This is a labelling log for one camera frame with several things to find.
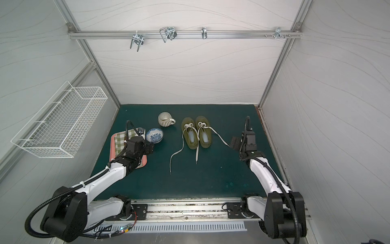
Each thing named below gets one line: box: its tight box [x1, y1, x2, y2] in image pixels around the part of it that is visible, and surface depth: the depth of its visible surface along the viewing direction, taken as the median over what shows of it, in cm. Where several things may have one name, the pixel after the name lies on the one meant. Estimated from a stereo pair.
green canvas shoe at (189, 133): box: [181, 117, 199, 150], surface depth 100 cm
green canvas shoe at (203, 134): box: [195, 115, 230, 165], surface depth 100 cm
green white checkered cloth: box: [114, 129, 139, 159], surface depth 101 cm
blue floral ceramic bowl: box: [145, 127, 164, 144], surface depth 103 cm
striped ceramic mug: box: [157, 111, 177, 128], surface depth 107 cm
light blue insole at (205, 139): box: [202, 132, 209, 143], surface depth 100 cm
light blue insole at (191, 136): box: [188, 130, 195, 143], surface depth 101 cm
